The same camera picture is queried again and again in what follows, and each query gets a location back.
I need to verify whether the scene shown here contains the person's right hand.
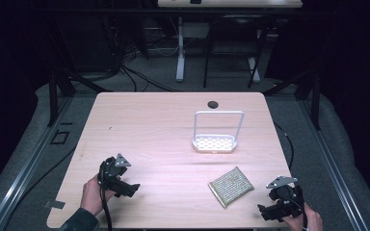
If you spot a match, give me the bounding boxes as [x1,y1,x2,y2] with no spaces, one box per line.
[281,201,324,231]

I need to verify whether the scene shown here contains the grey tape strip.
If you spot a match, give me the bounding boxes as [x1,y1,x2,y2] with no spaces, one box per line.
[42,198,66,211]

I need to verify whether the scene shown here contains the person's left hand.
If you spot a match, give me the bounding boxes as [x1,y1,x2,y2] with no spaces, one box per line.
[79,174,117,217]

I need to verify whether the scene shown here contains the black floor cable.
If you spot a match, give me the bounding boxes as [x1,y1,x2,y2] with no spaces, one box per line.
[273,122,295,171]
[20,146,77,198]

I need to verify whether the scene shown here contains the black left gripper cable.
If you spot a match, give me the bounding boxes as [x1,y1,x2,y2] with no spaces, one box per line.
[98,160,114,231]

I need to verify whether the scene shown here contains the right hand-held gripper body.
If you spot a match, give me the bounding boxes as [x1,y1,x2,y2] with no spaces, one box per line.
[265,175,305,218]

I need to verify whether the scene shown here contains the black chair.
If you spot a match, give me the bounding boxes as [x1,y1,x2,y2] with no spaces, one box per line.
[202,13,269,90]

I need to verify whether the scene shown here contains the black metal stand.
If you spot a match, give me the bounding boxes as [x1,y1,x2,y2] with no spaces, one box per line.
[43,18,114,128]
[262,64,323,131]

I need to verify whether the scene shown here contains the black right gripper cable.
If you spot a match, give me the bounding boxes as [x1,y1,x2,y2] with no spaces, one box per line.
[285,195,310,231]

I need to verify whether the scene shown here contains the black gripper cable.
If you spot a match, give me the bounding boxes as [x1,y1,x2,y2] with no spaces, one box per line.
[285,195,310,231]
[98,160,114,231]

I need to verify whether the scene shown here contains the golden scouring pad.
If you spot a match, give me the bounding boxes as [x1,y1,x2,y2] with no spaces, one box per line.
[207,166,255,209]

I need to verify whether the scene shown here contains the white sponge rack with handle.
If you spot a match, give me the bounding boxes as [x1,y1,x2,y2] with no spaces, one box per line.
[191,110,246,154]

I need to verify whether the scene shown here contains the white desk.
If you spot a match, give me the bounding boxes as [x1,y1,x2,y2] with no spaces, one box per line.
[156,0,304,84]

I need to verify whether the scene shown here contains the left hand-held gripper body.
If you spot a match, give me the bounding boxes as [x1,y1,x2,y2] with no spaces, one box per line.
[97,153,132,194]

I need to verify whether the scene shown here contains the bundle of black cables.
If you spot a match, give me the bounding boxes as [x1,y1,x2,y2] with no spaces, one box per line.
[97,0,184,93]

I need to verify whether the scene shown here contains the aluminium floor rail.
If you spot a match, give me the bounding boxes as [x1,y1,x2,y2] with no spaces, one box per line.
[297,98,370,231]
[0,95,75,231]

